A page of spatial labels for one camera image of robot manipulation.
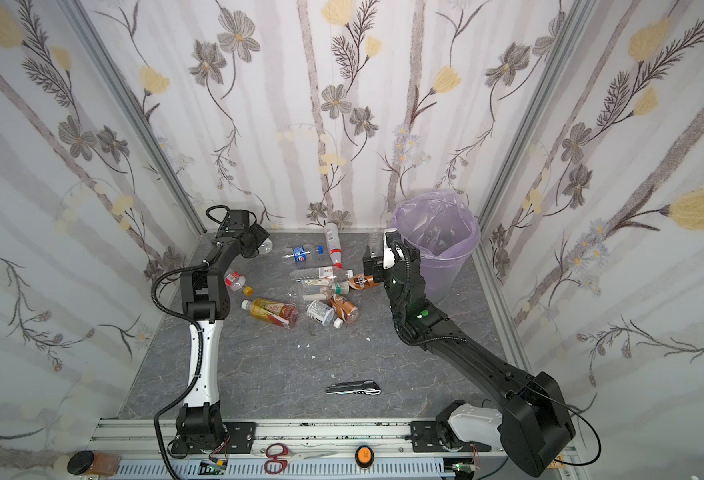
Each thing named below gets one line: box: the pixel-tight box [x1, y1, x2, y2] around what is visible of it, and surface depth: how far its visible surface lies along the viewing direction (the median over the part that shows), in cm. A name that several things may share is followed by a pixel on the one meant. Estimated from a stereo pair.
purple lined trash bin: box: [389, 191, 482, 303], surface depth 93 cm
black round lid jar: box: [67, 450, 121, 476], surface depth 65 cm
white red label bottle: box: [325, 222, 343, 269], surface depth 113 cm
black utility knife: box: [326, 380, 382, 396], surface depth 84 cm
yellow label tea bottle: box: [240, 298, 298, 329], surface depth 93 cm
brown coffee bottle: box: [329, 294, 360, 324], surface depth 95 cm
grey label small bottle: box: [306, 300, 344, 329], surface depth 93 cm
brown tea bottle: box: [349, 273, 380, 290], surface depth 102 cm
